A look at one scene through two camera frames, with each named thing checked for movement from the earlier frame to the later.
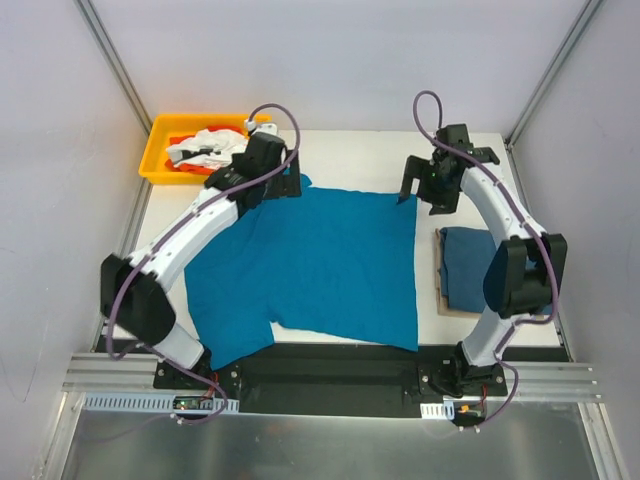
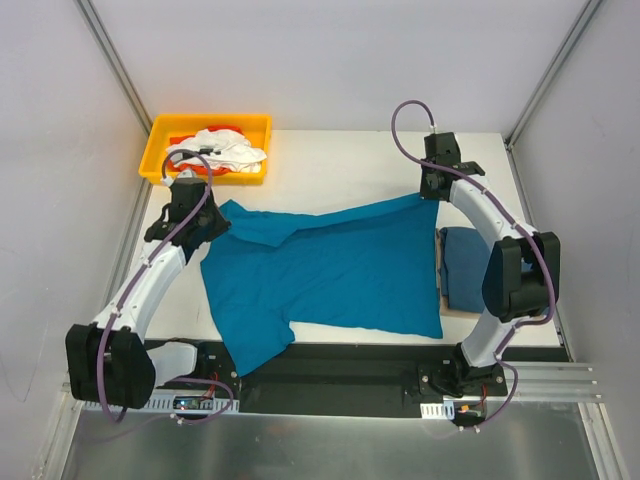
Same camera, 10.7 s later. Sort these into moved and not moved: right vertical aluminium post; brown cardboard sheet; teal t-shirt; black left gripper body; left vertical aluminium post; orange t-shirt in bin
Moved: black left gripper body; teal t-shirt
Not moved: left vertical aluminium post; brown cardboard sheet; right vertical aluminium post; orange t-shirt in bin
